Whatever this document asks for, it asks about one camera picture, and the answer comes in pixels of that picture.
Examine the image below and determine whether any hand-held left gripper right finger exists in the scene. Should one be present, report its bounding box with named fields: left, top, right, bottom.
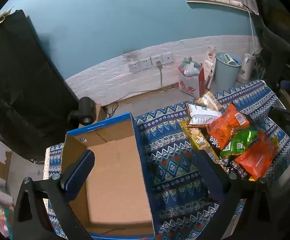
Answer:
left=192, top=150, right=271, bottom=240

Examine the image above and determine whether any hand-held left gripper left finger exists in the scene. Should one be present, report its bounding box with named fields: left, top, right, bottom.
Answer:
left=11, top=149, right=96, bottom=240

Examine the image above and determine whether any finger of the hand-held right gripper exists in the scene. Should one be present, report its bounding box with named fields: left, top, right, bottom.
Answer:
left=268, top=107, right=290, bottom=137

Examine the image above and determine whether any long gold biscuit packet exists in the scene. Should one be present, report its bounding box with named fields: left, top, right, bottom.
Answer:
left=180, top=120, right=221, bottom=163

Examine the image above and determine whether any blue cardboard box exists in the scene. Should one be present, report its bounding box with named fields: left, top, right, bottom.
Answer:
left=60, top=112, right=158, bottom=240

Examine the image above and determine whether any green snack packet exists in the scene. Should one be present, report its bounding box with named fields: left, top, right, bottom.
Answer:
left=220, top=129, right=259, bottom=155

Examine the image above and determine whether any orange snack packet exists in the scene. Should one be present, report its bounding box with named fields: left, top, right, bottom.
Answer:
left=235, top=131, right=279, bottom=181

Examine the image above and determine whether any blue patterned tablecloth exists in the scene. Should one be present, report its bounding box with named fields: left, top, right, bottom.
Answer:
left=44, top=79, right=290, bottom=240

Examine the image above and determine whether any orange snack bag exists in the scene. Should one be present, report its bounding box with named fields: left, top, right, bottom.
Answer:
left=207, top=104, right=250, bottom=151

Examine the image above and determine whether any white back snack packet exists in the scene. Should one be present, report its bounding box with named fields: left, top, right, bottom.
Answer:
left=186, top=103, right=222, bottom=127

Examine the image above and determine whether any white electric kettle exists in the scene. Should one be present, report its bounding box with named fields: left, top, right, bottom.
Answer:
left=237, top=53, right=257, bottom=83

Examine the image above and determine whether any golden nut snack packet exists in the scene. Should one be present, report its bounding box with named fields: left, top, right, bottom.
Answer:
left=195, top=91, right=223, bottom=112

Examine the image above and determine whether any light blue trash bin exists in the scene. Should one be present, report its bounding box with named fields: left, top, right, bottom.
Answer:
left=214, top=52, right=243, bottom=88

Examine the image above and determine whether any black mesh office chair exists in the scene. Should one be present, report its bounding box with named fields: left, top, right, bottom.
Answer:
left=253, top=0, right=290, bottom=93

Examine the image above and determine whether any red white carton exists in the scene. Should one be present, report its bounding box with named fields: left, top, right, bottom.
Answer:
left=203, top=46, right=217, bottom=90

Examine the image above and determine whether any torn paper scrap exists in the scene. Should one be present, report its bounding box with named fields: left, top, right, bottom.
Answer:
left=0, top=6, right=15, bottom=28

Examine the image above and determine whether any black floor cable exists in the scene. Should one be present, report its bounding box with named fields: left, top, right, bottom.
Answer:
left=102, top=102, right=120, bottom=118

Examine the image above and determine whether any white hanging cable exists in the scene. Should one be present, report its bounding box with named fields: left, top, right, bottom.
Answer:
left=247, top=7, right=257, bottom=55

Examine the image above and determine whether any grey power cable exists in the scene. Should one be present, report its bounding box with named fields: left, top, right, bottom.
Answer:
left=159, top=69, right=173, bottom=91

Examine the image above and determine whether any white wall socket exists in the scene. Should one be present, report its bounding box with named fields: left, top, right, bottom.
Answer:
left=129, top=61, right=142, bottom=74
left=151, top=55, right=163, bottom=67
left=140, top=58, right=152, bottom=70
left=162, top=52, right=174, bottom=64

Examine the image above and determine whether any white wall shelf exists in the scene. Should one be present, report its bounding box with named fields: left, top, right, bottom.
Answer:
left=185, top=0, right=254, bottom=13

